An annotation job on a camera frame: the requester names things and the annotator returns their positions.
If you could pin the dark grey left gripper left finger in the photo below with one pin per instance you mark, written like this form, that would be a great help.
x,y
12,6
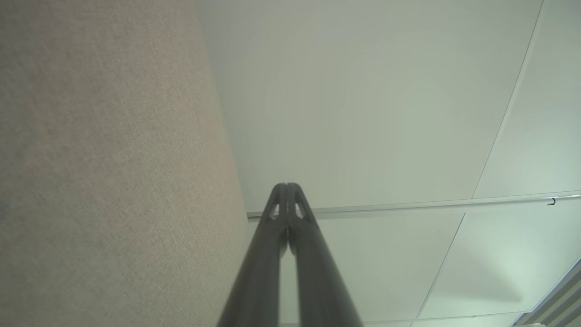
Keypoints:
x,y
258,272

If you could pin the grey fabric sofa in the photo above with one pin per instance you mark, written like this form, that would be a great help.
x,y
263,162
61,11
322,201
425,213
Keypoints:
x,y
91,159

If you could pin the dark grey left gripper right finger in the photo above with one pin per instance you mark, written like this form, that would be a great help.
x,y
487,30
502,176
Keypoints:
x,y
317,281

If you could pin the grey slatted ceiling fixture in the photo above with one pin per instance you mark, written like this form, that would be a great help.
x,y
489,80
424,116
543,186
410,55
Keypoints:
x,y
563,304

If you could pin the grey metal ceiling rail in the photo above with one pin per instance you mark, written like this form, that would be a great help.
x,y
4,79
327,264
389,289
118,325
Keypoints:
x,y
408,206

